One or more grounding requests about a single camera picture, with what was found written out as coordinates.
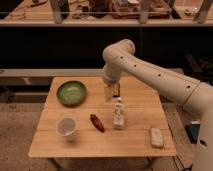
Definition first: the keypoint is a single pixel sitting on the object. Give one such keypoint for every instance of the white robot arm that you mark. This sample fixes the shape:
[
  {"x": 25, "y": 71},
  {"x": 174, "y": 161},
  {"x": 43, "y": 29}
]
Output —
[{"x": 194, "y": 96}]

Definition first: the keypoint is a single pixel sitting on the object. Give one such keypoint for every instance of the long wooden bench shelf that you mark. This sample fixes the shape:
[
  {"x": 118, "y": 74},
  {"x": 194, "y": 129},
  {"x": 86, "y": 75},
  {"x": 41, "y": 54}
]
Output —
[{"x": 49, "y": 72}]

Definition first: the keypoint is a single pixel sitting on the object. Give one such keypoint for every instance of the wooden table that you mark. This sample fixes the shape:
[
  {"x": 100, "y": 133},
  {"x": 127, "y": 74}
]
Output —
[{"x": 143, "y": 111}]

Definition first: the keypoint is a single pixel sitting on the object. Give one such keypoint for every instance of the white bottle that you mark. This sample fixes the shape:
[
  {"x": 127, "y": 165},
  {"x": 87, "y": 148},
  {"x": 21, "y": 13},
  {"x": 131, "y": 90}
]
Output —
[{"x": 118, "y": 118}]

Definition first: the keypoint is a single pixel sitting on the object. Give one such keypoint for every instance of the green bowl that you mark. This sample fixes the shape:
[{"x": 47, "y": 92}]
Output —
[{"x": 71, "y": 93}]

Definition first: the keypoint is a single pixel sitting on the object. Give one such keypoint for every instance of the white sponge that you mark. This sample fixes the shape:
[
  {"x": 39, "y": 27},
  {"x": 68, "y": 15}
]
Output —
[{"x": 156, "y": 137}]

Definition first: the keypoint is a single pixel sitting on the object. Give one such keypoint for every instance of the clear plastic cup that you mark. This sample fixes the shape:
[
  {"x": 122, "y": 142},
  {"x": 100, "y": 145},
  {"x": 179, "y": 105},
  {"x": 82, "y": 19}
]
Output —
[{"x": 66, "y": 128}]

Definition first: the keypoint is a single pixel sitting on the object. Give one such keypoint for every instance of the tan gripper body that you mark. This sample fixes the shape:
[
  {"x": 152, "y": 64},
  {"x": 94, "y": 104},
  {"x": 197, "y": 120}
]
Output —
[{"x": 109, "y": 92}]

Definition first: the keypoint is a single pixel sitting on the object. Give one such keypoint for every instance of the red pepper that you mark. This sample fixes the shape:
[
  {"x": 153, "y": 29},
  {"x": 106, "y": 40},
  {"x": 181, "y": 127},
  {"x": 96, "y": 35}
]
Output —
[{"x": 97, "y": 123}]

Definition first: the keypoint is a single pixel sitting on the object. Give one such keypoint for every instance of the blue black floor device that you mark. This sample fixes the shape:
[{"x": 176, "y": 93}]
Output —
[{"x": 192, "y": 131}]

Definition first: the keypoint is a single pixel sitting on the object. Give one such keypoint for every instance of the brown chocolate bar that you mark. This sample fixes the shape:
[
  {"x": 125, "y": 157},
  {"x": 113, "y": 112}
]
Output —
[{"x": 117, "y": 90}]

